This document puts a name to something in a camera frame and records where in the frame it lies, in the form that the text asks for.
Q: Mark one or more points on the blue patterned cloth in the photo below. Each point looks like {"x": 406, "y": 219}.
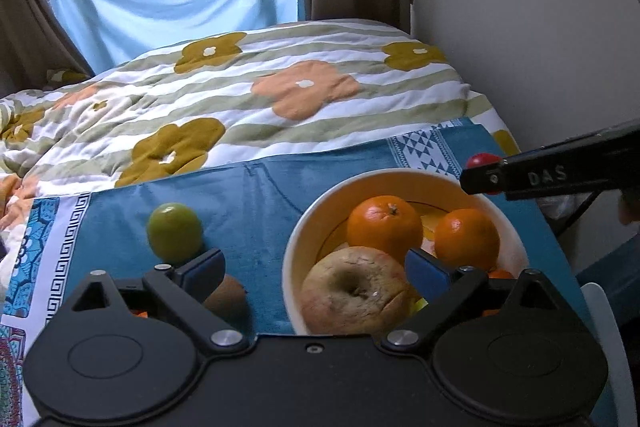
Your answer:
{"x": 260, "y": 202}

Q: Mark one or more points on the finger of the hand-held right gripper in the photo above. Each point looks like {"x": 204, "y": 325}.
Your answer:
{"x": 487, "y": 179}

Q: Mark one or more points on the clear plastic bag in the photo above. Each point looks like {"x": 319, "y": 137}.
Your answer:
{"x": 555, "y": 207}

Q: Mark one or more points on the floral striped quilt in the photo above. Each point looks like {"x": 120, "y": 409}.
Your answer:
{"x": 250, "y": 77}

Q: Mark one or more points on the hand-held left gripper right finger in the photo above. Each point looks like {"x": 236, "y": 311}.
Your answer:
{"x": 425, "y": 272}

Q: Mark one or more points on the dark blue fabric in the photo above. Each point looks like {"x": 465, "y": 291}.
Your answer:
{"x": 615, "y": 277}

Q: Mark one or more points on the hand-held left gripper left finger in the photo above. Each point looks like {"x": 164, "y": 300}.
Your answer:
{"x": 205, "y": 271}

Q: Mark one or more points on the white bowl with yellow print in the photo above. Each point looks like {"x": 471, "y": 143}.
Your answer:
{"x": 310, "y": 232}

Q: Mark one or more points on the person's right hand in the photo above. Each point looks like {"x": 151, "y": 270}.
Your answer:
{"x": 629, "y": 207}

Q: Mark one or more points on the large smooth orange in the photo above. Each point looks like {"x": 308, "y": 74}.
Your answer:
{"x": 467, "y": 239}

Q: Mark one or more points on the wrinkled brown apple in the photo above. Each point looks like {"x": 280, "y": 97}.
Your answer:
{"x": 350, "y": 292}

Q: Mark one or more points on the large orange with stem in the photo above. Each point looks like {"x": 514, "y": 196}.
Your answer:
{"x": 385, "y": 224}

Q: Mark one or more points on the brown kiwi with sticker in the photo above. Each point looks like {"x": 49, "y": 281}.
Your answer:
{"x": 227, "y": 299}

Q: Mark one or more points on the red cherry tomato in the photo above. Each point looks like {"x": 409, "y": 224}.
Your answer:
{"x": 482, "y": 160}

